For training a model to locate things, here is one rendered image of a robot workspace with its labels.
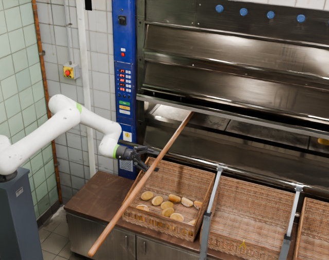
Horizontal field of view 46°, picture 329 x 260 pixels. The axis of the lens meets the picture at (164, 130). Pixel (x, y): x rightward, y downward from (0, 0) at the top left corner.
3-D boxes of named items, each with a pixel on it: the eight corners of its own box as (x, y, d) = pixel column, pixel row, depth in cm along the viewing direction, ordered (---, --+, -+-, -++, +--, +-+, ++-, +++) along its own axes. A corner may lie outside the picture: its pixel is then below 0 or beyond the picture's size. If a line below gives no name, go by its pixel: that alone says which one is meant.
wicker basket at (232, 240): (215, 202, 305) (219, 173, 291) (290, 222, 288) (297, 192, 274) (197, 246, 265) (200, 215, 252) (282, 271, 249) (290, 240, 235)
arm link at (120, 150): (114, 162, 249) (114, 150, 244) (123, 152, 258) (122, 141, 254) (123, 164, 247) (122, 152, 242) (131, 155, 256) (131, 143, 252)
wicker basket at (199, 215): (147, 182, 324) (148, 155, 310) (213, 200, 306) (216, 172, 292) (120, 221, 284) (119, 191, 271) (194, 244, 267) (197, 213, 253)
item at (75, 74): (68, 74, 306) (67, 62, 301) (80, 76, 303) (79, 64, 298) (63, 77, 300) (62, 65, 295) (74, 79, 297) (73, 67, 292)
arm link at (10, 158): (-11, 168, 195) (77, 106, 207) (-17, 153, 207) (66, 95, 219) (5, 184, 203) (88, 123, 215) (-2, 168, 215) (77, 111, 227)
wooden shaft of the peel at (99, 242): (92, 259, 178) (92, 254, 177) (86, 257, 179) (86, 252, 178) (200, 104, 317) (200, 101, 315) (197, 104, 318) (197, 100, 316)
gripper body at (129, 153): (129, 145, 250) (142, 148, 247) (129, 156, 254) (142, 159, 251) (124, 151, 244) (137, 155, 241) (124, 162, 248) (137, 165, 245)
